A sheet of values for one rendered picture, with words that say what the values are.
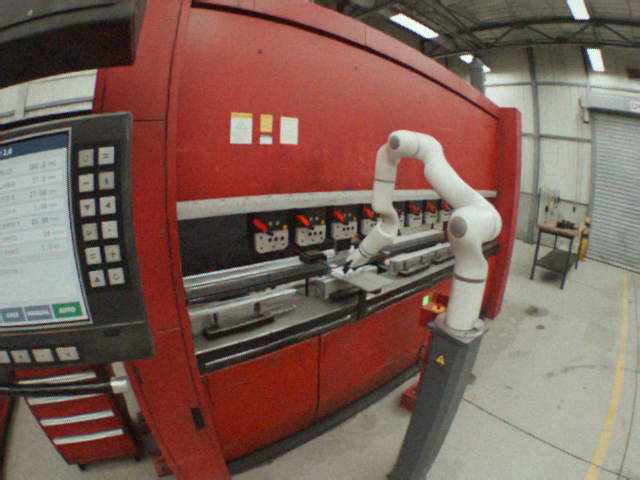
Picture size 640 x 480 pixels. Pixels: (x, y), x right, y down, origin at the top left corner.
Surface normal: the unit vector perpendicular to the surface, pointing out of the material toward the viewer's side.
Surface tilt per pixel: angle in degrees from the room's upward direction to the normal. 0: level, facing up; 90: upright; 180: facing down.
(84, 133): 90
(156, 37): 90
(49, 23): 90
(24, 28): 90
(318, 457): 0
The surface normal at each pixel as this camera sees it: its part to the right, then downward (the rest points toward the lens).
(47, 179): 0.52, 0.22
